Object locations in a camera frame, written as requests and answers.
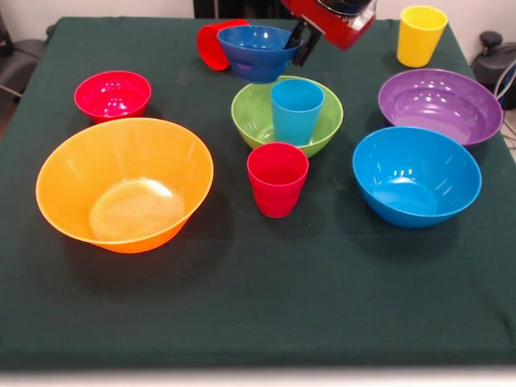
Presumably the dark green tablecloth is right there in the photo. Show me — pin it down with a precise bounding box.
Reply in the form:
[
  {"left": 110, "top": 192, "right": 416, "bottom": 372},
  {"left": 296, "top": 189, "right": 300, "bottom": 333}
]
[{"left": 0, "top": 15, "right": 516, "bottom": 370}]

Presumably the short crimson cup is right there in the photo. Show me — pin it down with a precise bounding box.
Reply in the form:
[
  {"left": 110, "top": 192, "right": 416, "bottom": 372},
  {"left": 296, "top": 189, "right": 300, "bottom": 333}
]
[{"left": 246, "top": 142, "right": 310, "bottom": 219}]

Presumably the small crimson bowl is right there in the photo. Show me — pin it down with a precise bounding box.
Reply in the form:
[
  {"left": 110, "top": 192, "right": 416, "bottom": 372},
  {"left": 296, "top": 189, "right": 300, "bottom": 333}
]
[{"left": 73, "top": 70, "right": 152, "bottom": 124}]

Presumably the purple bowl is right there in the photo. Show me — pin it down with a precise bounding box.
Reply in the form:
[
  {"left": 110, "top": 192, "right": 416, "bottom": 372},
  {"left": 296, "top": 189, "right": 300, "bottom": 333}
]
[{"left": 378, "top": 68, "right": 505, "bottom": 147}]

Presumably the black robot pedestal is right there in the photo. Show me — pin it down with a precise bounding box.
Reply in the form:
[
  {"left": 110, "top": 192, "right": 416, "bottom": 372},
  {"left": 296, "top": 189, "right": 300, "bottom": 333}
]
[{"left": 193, "top": 0, "right": 298, "bottom": 20}]

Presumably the large orange bowl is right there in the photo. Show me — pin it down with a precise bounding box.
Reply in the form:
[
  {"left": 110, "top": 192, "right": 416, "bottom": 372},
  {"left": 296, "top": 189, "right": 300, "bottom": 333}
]
[{"left": 35, "top": 117, "right": 215, "bottom": 255}]

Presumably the light blue bowl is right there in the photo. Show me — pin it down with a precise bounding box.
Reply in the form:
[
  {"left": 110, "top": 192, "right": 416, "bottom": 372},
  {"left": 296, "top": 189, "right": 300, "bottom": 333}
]
[{"left": 352, "top": 126, "right": 483, "bottom": 229}]

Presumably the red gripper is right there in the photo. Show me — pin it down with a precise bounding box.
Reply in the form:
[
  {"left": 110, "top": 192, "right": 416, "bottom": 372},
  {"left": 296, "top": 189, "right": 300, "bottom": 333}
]
[{"left": 281, "top": 0, "right": 377, "bottom": 68}]

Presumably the yellow cup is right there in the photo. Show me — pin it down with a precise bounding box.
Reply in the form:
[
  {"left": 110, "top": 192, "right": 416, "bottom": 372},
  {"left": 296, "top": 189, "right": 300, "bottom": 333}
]
[{"left": 397, "top": 5, "right": 449, "bottom": 69}]

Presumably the tangle of cables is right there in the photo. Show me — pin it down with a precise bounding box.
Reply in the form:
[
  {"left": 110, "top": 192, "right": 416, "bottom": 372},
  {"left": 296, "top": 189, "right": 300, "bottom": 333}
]
[{"left": 488, "top": 60, "right": 516, "bottom": 140}]

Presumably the small dark blue bowl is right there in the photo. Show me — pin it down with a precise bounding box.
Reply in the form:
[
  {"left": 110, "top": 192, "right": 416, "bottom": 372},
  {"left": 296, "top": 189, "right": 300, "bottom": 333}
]
[{"left": 216, "top": 25, "right": 303, "bottom": 85}]

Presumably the green bowl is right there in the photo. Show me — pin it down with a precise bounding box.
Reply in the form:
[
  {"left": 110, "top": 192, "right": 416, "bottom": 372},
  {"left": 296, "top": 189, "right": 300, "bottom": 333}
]
[{"left": 231, "top": 75, "right": 345, "bottom": 159}]

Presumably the black office chair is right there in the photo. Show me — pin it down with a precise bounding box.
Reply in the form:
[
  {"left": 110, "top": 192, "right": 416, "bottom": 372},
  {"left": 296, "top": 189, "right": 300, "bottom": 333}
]
[
  {"left": 470, "top": 31, "right": 516, "bottom": 98},
  {"left": 0, "top": 11, "right": 48, "bottom": 98}
]

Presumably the light blue cup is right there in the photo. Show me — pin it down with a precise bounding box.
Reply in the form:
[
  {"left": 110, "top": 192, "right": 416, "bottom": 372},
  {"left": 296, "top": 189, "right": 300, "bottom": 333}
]
[{"left": 270, "top": 78, "right": 326, "bottom": 147}]

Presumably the tall red cup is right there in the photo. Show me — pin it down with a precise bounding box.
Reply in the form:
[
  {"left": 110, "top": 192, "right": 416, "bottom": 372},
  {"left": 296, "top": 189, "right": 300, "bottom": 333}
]
[{"left": 196, "top": 19, "right": 251, "bottom": 73}]

